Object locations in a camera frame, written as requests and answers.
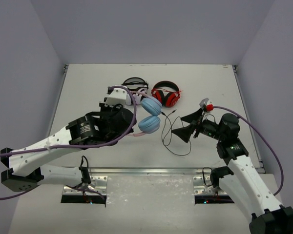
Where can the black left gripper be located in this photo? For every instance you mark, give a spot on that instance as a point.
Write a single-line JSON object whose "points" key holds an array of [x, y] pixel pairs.
{"points": [[105, 107]]}

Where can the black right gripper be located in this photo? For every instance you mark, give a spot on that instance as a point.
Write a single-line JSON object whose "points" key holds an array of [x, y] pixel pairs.
{"points": [[185, 133]]}

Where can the pink blue cat-ear headphones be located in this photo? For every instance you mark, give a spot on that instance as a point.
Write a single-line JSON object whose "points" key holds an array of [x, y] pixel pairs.
{"points": [[151, 123]]}

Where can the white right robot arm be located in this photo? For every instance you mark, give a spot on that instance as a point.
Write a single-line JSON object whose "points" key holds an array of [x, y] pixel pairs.
{"points": [[239, 177]]}

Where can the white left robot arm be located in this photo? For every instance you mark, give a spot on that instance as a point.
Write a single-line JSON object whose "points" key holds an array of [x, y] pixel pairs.
{"points": [[30, 167]]}

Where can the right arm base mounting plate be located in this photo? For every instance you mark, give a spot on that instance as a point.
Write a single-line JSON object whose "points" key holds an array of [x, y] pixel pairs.
{"points": [[202, 187]]}

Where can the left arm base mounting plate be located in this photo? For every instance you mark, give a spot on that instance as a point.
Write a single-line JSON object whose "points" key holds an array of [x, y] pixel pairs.
{"points": [[97, 186]]}

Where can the red black headphones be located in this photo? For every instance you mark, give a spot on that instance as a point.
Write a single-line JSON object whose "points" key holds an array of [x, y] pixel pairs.
{"points": [[167, 92]]}

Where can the white black headphones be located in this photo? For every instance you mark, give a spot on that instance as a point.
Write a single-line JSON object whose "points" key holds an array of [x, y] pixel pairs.
{"points": [[136, 85]]}

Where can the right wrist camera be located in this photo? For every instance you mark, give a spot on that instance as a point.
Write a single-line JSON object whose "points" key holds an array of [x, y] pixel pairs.
{"points": [[206, 105]]}

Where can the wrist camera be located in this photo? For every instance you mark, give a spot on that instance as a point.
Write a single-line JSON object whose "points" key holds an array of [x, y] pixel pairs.
{"points": [[116, 95], [206, 105]]}

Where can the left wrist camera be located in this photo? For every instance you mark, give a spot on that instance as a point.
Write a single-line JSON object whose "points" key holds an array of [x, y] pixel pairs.
{"points": [[116, 95]]}

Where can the aluminium table edge rail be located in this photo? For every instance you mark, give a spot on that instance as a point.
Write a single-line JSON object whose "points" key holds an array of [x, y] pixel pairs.
{"points": [[117, 171]]}

